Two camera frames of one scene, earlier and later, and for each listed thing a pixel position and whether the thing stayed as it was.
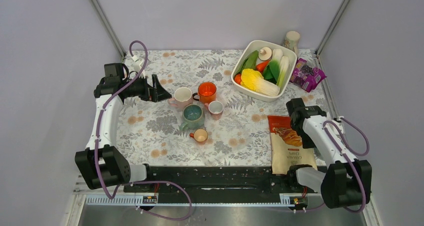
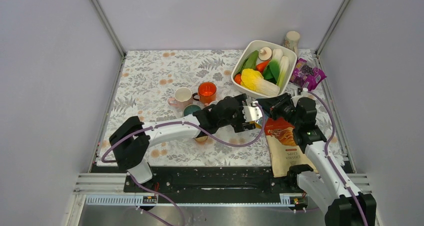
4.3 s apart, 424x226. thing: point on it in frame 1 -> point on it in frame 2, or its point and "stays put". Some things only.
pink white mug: (183, 97) stays put
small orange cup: (200, 135) stays put
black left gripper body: (139, 87) -> (237, 119)
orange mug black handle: (207, 92) stays put
